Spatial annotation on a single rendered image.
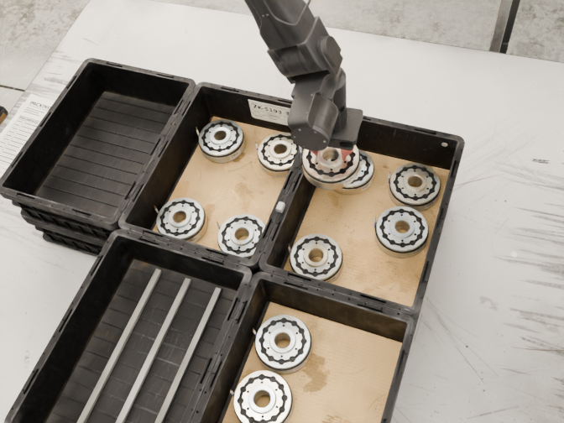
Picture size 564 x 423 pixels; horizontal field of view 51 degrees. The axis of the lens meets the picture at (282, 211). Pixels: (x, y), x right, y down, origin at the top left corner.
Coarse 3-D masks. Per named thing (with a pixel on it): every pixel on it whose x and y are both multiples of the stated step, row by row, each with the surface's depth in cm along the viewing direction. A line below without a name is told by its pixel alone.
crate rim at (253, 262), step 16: (192, 96) 131; (256, 96) 129; (272, 96) 128; (176, 128) 126; (160, 160) 123; (144, 176) 120; (288, 176) 117; (128, 208) 117; (128, 224) 115; (272, 224) 112; (160, 240) 112; (176, 240) 112; (224, 256) 109; (256, 256) 108
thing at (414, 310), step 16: (400, 128) 120; (416, 128) 120; (464, 144) 116; (448, 176) 113; (288, 192) 115; (448, 192) 111; (288, 208) 113; (272, 240) 111; (432, 240) 106; (432, 256) 105; (272, 272) 106; (288, 272) 106; (320, 288) 104; (336, 288) 103; (384, 304) 101; (400, 304) 101; (416, 304) 100
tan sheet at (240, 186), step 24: (192, 168) 133; (216, 168) 132; (240, 168) 132; (192, 192) 129; (216, 192) 129; (240, 192) 128; (264, 192) 127; (216, 216) 126; (264, 216) 124; (216, 240) 123; (240, 240) 122
